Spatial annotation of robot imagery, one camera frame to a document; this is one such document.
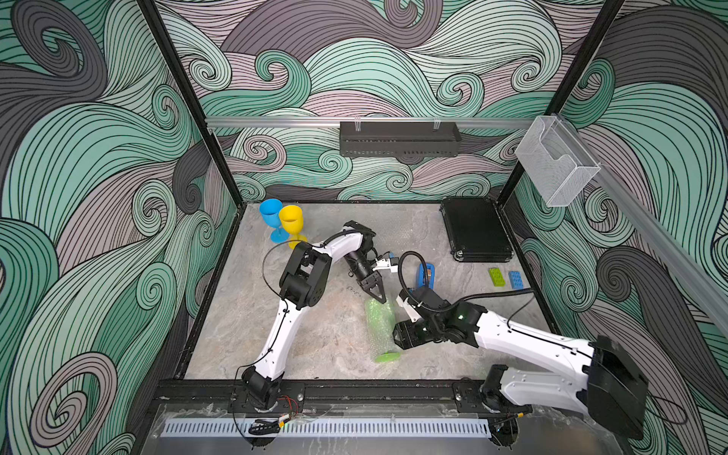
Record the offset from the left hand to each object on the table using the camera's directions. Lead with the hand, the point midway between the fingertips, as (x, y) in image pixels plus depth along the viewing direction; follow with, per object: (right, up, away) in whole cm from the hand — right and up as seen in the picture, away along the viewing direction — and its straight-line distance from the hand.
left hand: (380, 299), depth 85 cm
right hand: (+4, -9, -8) cm, 13 cm away
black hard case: (+40, +21, +24) cm, 51 cm away
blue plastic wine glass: (-38, +28, +12) cm, 49 cm away
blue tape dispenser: (+16, +7, +5) cm, 18 cm away
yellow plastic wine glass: (-30, +24, +10) cm, 39 cm away
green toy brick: (+42, +5, +12) cm, 44 cm away
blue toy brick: (+48, +4, +10) cm, 49 cm away
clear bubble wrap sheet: (+3, -9, -13) cm, 16 cm away
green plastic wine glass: (0, -5, -6) cm, 8 cm away
